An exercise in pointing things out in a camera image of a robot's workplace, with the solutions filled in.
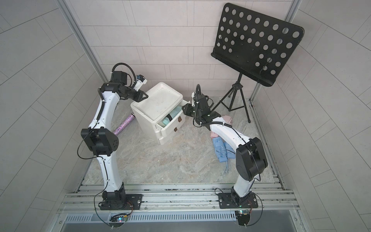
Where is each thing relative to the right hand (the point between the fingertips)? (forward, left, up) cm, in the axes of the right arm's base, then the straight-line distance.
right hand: (182, 107), depth 84 cm
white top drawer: (-9, +5, -1) cm, 11 cm away
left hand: (+11, +20, +3) cm, 23 cm away
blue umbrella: (-20, -21, -19) cm, 35 cm away
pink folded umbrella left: (-7, -19, -21) cm, 29 cm away
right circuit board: (-52, -27, -24) cm, 63 cm away
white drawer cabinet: (-6, +12, +2) cm, 13 cm away
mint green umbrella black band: (-4, +8, -2) cm, 9 cm away
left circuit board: (-50, +32, -20) cm, 62 cm away
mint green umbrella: (-1, +4, -2) cm, 5 cm away
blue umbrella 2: (-20, -27, -21) cm, 39 cm away
